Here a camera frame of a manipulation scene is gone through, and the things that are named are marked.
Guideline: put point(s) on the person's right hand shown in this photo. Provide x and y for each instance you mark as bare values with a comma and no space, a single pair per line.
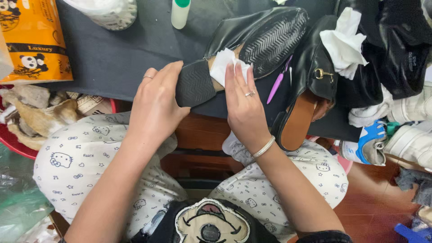
244,114

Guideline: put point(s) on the person's left hand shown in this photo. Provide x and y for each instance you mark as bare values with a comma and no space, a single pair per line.
152,104

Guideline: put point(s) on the white tissue wipe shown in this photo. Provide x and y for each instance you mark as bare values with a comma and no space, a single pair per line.
219,65

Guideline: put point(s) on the black leather loafer ribbed sole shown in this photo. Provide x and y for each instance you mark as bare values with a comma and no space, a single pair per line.
266,37

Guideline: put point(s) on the purple plastic brush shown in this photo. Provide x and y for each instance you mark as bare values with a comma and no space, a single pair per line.
276,86

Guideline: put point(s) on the brown wooden stool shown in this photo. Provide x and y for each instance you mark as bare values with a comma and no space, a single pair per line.
199,135

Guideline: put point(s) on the dark grey cloth mat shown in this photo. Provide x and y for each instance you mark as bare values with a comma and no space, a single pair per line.
121,57

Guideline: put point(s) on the printed cardboard box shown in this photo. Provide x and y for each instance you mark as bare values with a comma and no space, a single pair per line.
91,103

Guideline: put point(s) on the black loafer with gold buckle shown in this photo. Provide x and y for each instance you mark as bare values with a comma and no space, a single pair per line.
308,67

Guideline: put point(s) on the white bottle green cap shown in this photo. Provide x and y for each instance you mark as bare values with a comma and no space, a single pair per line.
180,15

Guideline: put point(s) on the white printed trousers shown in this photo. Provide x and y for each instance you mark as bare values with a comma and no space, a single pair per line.
77,168

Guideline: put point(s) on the white plastic bag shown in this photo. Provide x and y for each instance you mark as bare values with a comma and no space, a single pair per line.
108,11

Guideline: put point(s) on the black top with patch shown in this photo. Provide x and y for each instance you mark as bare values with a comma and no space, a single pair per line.
209,222

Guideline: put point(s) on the heap of dirty rags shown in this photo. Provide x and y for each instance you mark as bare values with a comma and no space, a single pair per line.
37,114

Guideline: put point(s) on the crumpled white tissue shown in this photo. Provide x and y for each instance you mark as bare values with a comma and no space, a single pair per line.
342,44

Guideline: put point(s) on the blue and white sneaker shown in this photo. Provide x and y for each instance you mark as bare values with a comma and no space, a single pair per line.
366,143

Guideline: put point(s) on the white cloth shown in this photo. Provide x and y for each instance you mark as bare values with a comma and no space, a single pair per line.
369,113

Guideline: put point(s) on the orange tissue packet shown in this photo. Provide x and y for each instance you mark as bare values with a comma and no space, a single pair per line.
33,37

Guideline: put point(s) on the red plastic basin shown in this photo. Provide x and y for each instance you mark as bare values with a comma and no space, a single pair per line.
13,143

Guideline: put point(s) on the green plastic bag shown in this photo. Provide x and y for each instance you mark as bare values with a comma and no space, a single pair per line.
20,195

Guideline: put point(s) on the grey cloth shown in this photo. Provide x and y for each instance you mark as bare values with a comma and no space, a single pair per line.
413,184

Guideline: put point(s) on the blue plastic thing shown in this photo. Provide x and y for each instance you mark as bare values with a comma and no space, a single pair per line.
411,234

